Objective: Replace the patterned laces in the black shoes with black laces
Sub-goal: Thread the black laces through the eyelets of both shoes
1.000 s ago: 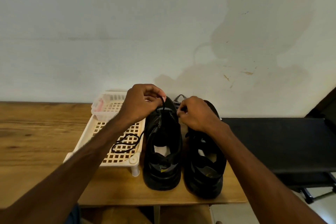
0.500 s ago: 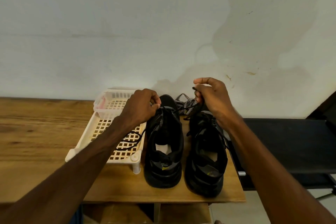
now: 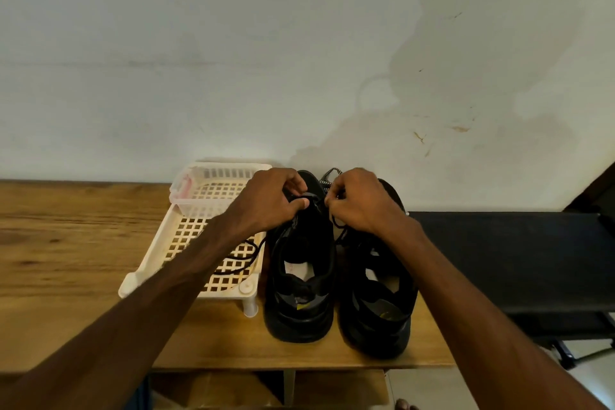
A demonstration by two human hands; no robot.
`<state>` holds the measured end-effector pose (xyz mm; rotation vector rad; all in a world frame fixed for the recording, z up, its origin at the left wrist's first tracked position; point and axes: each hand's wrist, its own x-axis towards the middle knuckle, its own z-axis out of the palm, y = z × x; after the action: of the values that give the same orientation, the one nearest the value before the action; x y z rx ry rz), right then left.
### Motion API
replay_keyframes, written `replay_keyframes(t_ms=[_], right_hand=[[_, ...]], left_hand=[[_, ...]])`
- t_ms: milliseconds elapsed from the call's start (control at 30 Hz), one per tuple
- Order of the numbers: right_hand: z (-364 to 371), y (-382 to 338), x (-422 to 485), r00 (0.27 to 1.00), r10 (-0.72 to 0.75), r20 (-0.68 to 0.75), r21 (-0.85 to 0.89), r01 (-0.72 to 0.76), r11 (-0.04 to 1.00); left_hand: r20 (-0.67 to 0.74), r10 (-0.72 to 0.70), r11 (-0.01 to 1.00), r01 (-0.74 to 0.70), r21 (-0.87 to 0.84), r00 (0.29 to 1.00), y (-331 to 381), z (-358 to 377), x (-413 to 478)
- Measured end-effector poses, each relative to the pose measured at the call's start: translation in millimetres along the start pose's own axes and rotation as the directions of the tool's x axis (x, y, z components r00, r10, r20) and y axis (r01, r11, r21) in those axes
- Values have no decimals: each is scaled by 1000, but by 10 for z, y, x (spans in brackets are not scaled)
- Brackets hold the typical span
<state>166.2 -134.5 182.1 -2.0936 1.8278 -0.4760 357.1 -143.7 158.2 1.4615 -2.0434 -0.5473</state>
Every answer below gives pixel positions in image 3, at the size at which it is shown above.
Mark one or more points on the small white plastic basket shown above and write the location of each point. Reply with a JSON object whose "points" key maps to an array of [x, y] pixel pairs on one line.
{"points": [[187, 205]]}

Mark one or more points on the dark door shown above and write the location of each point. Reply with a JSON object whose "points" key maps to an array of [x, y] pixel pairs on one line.
{"points": [[594, 195]]}

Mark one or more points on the person's right hand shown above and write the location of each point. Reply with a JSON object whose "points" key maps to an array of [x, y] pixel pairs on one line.
{"points": [[365, 203]]}

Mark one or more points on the large white plastic tray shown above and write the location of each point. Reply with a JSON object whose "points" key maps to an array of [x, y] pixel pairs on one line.
{"points": [[173, 232]]}

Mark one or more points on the low wooden table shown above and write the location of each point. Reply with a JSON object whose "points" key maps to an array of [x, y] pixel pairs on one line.
{"points": [[58, 251]]}

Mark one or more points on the black shoelaces bundle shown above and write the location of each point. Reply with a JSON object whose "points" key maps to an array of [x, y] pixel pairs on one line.
{"points": [[252, 256]]}

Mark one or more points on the single black shoelace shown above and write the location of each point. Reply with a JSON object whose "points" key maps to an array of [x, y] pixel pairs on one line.
{"points": [[338, 227]]}

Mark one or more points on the black shoe rack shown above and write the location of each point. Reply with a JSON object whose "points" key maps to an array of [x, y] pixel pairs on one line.
{"points": [[519, 256]]}

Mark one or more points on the person's right forearm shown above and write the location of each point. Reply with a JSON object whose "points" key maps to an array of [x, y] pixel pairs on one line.
{"points": [[490, 328]]}

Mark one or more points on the person's left hand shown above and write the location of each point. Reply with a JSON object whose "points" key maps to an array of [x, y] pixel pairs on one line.
{"points": [[264, 201]]}

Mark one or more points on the black shoe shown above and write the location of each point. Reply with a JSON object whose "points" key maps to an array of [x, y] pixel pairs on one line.
{"points": [[380, 314], [300, 304]]}

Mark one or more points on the person's blue shorts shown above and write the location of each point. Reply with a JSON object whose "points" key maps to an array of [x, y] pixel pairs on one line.
{"points": [[137, 393]]}

